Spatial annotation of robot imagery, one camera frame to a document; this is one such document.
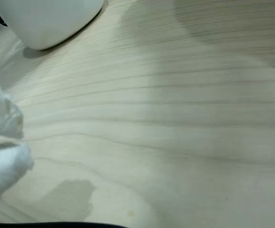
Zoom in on white mug with black handle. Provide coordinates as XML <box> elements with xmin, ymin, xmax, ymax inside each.
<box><xmin>0</xmin><ymin>0</ymin><xmax>104</xmax><ymax>51</ymax></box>

